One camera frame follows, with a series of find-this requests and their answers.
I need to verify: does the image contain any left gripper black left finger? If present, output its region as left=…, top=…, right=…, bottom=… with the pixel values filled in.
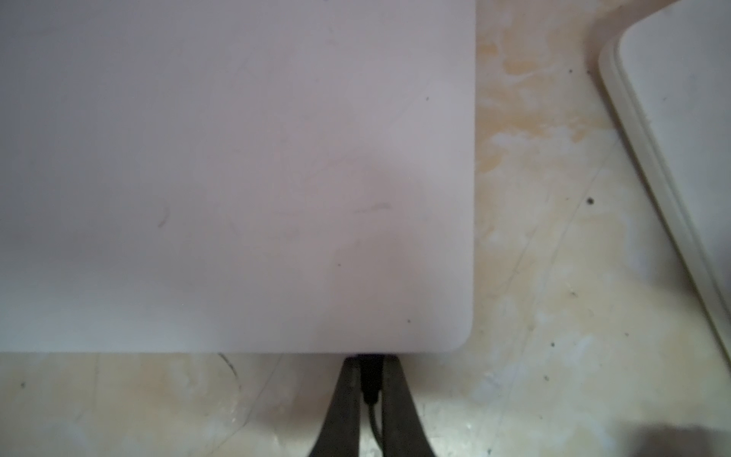
left=308, top=357, right=362, bottom=457

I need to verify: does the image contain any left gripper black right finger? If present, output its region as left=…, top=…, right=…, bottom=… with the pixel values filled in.
left=382, top=355, right=436, bottom=457

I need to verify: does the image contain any black cable of teal charger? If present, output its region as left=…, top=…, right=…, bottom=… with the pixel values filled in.
left=357, top=352, right=386, bottom=457

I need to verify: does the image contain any white laptop back left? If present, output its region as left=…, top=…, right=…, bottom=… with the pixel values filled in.
left=1, top=1, right=477, bottom=353

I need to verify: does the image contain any white laptop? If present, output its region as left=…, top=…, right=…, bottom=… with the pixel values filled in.
left=598, top=1, right=730, bottom=350
left=1, top=1, right=477, bottom=353

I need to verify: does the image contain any white laptop back right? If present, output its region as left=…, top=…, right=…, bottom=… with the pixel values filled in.
left=598, top=1, right=730, bottom=350

